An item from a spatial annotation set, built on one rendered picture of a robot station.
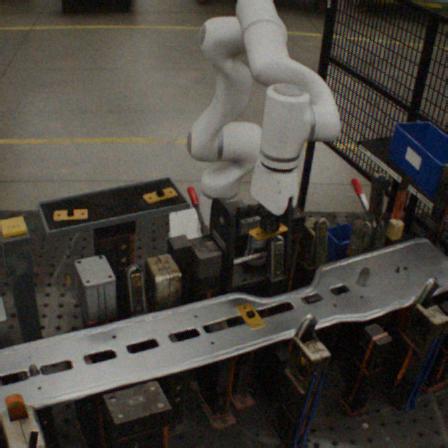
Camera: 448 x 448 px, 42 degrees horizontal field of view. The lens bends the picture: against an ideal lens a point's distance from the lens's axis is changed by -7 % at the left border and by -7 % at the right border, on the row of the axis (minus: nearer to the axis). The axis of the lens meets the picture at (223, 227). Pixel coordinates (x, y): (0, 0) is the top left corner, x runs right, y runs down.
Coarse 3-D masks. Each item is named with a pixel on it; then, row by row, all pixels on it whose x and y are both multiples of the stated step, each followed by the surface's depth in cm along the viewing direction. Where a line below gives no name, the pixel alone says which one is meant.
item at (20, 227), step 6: (0, 222) 143; (6, 222) 143; (12, 222) 143; (18, 222) 143; (24, 222) 143; (6, 228) 141; (12, 228) 141; (18, 228) 141; (24, 228) 141; (6, 234) 139; (12, 234) 140
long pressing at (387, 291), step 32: (352, 256) 169; (384, 256) 170; (416, 256) 172; (320, 288) 157; (352, 288) 158; (384, 288) 159; (416, 288) 160; (128, 320) 142; (160, 320) 143; (192, 320) 144; (288, 320) 147; (320, 320) 147; (352, 320) 149; (0, 352) 129; (32, 352) 131; (64, 352) 132; (96, 352) 133; (128, 352) 134; (160, 352) 135; (192, 352) 136; (224, 352) 137; (32, 384) 123; (64, 384) 124; (96, 384) 125; (128, 384) 127
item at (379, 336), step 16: (368, 336) 146; (384, 336) 145; (368, 352) 147; (384, 352) 146; (368, 368) 148; (352, 384) 157; (368, 384) 155; (336, 400) 164; (352, 400) 158; (352, 416) 159
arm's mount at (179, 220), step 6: (186, 210) 216; (192, 210) 216; (174, 216) 213; (180, 216) 213; (186, 216) 214; (192, 216) 214; (174, 222) 211; (180, 222) 211; (186, 222) 211; (174, 228) 208; (180, 228) 208; (186, 228) 209; (174, 234) 206; (180, 234) 206
